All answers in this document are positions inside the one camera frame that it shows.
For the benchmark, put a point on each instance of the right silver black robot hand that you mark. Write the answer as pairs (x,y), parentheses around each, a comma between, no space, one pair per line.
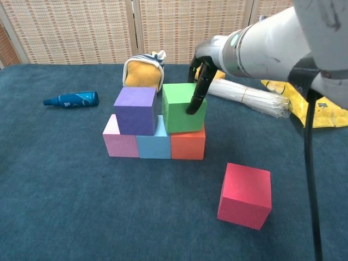
(210,51)

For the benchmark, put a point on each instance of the yellow plush toy striped shirt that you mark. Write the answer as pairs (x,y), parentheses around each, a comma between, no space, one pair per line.
(141,73)

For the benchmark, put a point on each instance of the blue spray bottle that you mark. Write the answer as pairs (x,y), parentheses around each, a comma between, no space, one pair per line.
(76,99)

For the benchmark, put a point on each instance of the yellow sponge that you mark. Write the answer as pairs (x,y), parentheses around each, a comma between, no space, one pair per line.
(220,74)

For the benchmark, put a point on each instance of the teal felt table cover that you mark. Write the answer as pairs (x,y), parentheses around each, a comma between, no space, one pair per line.
(108,204)

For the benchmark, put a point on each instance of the orange foam cube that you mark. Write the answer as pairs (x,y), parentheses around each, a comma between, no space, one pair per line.
(187,146)

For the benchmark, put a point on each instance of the light blue foam cube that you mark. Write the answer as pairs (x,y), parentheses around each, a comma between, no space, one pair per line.
(153,148)

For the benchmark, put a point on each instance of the bundle of clear straws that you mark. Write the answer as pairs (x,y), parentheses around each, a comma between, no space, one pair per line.
(244,93)

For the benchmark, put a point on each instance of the yellow snack bag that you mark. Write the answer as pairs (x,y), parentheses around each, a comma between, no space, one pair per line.
(297,114)

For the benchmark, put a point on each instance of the pink foam cube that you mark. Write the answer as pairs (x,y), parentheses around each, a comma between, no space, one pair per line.
(121,146)

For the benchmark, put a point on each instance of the purple foam cube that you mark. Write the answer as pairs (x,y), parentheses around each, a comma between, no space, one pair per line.
(134,119)

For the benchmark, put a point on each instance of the woven bamboo folding screen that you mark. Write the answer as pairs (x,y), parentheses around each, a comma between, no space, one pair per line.
(81,27)

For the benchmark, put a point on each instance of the green foam cube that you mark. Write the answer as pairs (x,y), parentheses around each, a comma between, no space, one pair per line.
(176,117)

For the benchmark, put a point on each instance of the red foam cube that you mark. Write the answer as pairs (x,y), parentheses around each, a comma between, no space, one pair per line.
(244,195)

